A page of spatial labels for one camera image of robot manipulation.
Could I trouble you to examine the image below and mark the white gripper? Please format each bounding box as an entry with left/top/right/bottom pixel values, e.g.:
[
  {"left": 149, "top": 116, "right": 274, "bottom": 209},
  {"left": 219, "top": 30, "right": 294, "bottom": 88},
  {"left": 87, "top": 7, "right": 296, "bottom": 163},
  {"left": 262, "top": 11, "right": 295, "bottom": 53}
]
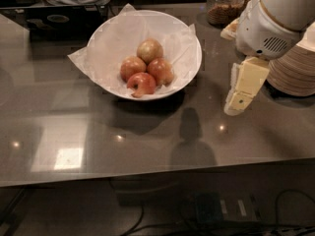
[{"left": 220, "top": 0, "right": 304, "bottom": 116}]

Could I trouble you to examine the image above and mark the red apple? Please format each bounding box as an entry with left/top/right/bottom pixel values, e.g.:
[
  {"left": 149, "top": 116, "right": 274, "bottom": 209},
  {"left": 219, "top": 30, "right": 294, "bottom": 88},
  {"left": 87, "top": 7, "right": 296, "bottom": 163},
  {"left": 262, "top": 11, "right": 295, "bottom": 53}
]
[
  {"left": 127, "top": 72, "right": 157, "bottom": 98},
  {"left": 147, "top": 58, "right": 174, "bottom": 86},
  {"left": 120, "top": 56, "right": 147, "bottom": 82}
]

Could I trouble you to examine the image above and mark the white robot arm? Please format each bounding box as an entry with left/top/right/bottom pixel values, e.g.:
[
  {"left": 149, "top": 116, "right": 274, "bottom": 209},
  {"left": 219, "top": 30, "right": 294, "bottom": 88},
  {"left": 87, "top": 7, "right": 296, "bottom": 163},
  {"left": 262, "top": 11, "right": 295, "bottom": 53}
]
[{"left": 220, "top": 0, "right": 315, "bottom": 116}]

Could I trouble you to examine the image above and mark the top yellow-red apple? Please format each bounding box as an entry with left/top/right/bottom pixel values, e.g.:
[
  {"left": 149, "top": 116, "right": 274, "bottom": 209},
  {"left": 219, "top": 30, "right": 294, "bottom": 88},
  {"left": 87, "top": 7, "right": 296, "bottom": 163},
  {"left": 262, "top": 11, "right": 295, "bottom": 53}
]
[{"left": 137, "top": 38, "right": 163, "bottom": 64}]

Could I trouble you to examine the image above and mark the white bowl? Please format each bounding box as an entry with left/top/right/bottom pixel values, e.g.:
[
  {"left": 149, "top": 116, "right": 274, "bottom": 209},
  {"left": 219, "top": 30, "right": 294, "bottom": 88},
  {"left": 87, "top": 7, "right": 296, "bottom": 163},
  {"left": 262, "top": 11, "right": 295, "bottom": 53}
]
[{"left": 86, "top": 9, "right": 203, "bottom": 102}]

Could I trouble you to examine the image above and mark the black mat under plates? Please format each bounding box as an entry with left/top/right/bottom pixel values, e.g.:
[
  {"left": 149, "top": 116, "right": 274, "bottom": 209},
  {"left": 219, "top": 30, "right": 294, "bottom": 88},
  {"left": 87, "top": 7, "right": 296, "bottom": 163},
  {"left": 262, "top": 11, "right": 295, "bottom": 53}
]
[{"left": 264, "top": 82, "right": 315, "bottom": 99}]

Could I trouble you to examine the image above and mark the glass jar with nuts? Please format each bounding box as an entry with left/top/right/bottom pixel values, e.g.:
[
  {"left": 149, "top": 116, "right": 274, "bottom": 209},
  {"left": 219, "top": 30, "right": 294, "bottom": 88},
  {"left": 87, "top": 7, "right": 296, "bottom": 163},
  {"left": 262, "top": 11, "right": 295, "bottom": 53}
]
[{"left": 206, "top": 0, "right": 245, "bottom": 26}]

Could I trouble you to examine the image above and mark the near stack of paper plates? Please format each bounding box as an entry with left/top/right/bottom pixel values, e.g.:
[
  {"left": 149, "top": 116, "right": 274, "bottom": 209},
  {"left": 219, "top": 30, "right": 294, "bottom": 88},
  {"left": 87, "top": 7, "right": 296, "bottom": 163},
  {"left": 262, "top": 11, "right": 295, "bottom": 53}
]
[{"left": 267, "top": 23, "right": 315, "bottom": 97}]

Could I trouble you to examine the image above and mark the white paper liner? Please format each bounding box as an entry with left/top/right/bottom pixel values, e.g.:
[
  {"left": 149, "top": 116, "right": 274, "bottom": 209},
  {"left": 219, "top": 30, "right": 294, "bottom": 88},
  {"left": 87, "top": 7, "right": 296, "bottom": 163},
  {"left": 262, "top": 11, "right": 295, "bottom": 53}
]
[{"left": 67, "top": 3, "right": 199, "bottom": 98}]

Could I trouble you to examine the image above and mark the black box under table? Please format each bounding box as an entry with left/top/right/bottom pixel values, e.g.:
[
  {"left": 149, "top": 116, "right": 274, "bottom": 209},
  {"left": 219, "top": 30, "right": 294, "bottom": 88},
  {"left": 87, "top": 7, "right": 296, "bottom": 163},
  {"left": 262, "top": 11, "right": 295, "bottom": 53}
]
[{"left": 194, "top": 193, "right": 261, "bottom": 223}]

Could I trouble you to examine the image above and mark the black laptop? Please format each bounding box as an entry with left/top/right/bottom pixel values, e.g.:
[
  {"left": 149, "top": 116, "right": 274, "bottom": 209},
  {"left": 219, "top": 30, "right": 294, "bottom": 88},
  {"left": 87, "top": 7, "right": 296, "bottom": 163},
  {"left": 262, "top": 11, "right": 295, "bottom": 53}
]
[{"left": 0, "top": 4, "right": 108, "bottom": 32}]

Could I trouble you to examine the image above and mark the black cable on floor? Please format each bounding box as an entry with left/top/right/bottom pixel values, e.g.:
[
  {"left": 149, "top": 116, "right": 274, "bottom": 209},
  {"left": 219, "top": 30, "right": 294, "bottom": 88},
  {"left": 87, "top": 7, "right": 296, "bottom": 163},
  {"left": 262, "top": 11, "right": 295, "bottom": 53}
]
[{"left": 107, "top": 180, "right": 315, "bottom": 236}]

